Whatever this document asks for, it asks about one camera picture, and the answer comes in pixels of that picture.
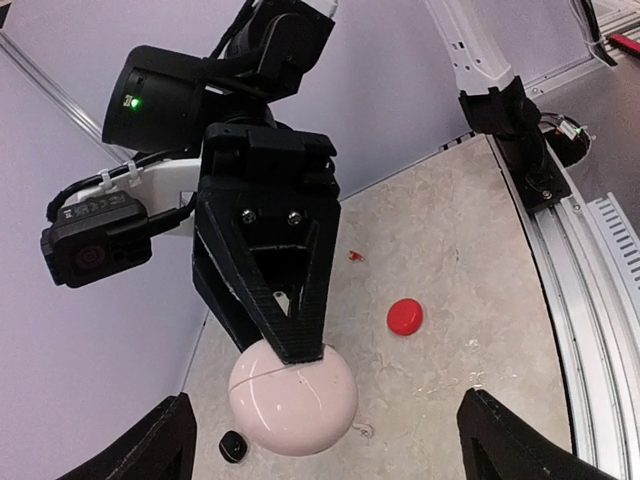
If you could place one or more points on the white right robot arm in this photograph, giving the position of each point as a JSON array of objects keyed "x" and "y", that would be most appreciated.
[{"x": 163, "y": 101}]

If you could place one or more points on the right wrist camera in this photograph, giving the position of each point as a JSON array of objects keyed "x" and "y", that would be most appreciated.
[{"x": 103, "y": 225}]

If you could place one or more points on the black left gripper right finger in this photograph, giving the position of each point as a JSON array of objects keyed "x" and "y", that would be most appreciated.
[{"x": 497, "y": 444}]

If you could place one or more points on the red earbud left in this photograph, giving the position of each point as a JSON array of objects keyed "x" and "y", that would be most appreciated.
[{"x": 355, "y": 256}]

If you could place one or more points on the right aluminium frame post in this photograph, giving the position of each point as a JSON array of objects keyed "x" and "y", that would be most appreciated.
[{"x": 71, "y": 109}]

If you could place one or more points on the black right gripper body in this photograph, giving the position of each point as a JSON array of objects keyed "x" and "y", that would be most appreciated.
[{"x": 289, "y": 166}]

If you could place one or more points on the red round object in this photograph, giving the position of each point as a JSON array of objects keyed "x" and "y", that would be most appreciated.
[{"x": 405, "y": 317}]

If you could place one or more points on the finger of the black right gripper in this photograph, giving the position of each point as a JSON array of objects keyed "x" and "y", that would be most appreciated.
[
  {"x": 277, "y": 262},
  {"x": 220, "y": 300}
]

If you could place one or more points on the pink round lid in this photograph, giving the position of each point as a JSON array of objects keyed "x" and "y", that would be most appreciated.
[{"x": 292, "y": 410}]

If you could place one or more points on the black earbud charging case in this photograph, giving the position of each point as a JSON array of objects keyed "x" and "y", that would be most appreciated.
[{"x": 233, "y": 447}]

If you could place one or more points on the front aluminium rail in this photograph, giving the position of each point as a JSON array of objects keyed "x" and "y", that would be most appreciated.
[{"x": 586, "y": 253}]

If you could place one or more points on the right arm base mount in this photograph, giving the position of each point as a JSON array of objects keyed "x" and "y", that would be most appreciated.
[{"x": 534, "y": 145}]

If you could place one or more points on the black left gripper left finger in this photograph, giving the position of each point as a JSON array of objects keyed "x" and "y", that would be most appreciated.
[{"x": 159, "y": 446}]

